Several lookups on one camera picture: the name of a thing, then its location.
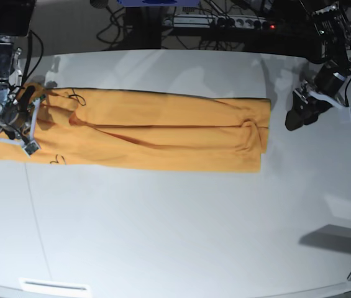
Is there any orange yellow T-shirt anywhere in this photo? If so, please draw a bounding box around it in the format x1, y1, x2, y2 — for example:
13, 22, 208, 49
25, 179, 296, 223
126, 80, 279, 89
0, 86, 271, 173

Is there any white power strip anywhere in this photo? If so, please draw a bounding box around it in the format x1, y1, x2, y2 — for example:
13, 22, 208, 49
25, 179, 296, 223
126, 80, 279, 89
163, 14, 278, 30

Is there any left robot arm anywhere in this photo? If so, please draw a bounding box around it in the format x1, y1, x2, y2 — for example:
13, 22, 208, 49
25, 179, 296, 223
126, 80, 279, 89
285, 1, 351, 131

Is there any white label strip on table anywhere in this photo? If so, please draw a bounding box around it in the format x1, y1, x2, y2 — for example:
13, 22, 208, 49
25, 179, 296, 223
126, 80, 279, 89
19, 278, 91, 292

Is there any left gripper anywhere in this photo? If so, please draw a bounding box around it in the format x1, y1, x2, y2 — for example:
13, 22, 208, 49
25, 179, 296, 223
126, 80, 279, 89
285, 61, 349, 131

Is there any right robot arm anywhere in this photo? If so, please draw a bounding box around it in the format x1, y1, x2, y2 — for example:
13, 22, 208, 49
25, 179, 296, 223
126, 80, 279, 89
0, 1, 37, 140

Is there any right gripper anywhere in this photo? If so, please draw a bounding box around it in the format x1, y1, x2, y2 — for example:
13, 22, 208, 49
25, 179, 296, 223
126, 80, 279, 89
0, 86, 36, 137

